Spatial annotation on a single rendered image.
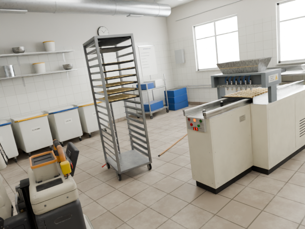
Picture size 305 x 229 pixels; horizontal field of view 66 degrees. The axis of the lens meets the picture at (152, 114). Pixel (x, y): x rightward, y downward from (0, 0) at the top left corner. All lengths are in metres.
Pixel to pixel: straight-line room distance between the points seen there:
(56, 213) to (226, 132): 1.75
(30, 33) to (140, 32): 3.02
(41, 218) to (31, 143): 3.56
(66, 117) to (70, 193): 3.76
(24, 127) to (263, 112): 4.03
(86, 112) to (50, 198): 3.98
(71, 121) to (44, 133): 0.59
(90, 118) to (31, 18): 2.41
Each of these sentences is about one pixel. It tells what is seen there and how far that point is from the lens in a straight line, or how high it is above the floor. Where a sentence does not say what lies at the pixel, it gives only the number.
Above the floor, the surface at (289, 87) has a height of 0.88.
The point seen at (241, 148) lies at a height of 0.37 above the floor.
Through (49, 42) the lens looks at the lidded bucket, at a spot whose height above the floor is 2.16.
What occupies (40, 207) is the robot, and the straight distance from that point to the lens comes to 1.51.
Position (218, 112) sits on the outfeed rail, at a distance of 2.41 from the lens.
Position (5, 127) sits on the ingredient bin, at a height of 0.69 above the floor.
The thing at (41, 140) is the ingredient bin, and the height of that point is 0.28.
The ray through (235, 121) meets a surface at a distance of 2.64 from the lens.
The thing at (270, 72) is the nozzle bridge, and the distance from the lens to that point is 2.80.
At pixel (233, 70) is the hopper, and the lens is 2.98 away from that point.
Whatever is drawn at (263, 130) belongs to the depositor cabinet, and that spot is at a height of 0.55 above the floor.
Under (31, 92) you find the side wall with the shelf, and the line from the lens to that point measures 5.63.
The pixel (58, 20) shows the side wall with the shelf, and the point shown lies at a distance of 6.04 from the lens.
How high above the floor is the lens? 1.42
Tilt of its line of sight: 12 degrees down
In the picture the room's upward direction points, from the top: 8 degrees counter-clockwise
